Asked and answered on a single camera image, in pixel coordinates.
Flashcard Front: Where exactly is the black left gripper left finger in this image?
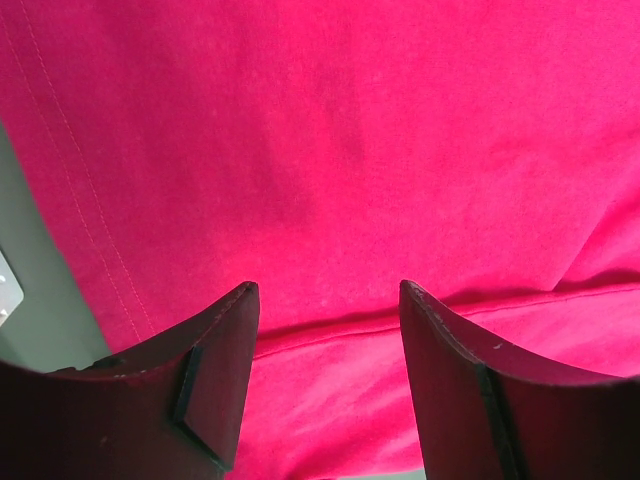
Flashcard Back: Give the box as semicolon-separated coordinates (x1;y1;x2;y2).
1;282;260;479

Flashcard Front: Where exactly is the white file organizer rack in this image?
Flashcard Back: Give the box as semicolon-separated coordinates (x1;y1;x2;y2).
0;252;24;326

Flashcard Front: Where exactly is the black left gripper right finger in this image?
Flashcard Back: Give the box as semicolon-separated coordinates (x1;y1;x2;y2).
399;280;639;479

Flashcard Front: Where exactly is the pink t shirt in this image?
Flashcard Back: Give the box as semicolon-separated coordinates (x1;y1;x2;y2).
1;1;639;479

